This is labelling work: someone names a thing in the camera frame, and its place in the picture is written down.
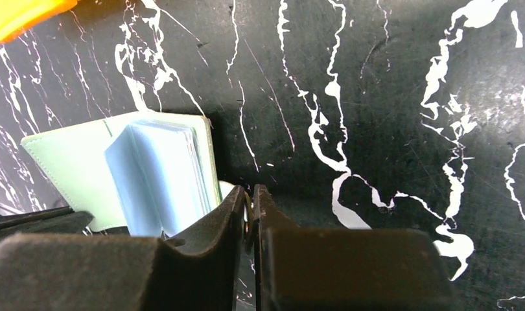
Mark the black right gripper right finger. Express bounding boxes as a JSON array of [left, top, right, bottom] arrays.
[[250, 185, 456, 310]]

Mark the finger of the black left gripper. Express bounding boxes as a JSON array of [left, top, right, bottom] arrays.
[[0, 207, 93, 241]]

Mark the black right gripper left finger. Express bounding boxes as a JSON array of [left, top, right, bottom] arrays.
[[0, 186, 246, 310]]

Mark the green card holder wallet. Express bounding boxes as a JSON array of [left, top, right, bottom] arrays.
[[21, 111, 233, 237]]

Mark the orange three-compartment bin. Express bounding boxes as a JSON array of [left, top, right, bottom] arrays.
[[0, 0, 78, 44]]

